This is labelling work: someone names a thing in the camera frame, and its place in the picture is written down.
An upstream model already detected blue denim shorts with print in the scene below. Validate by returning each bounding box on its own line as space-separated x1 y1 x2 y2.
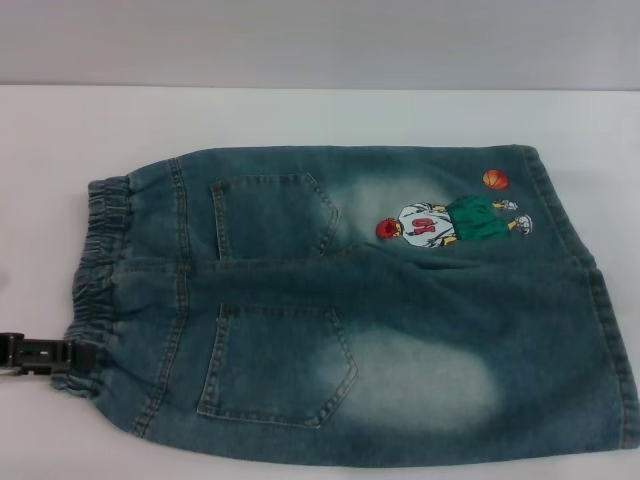
47 143 640 480

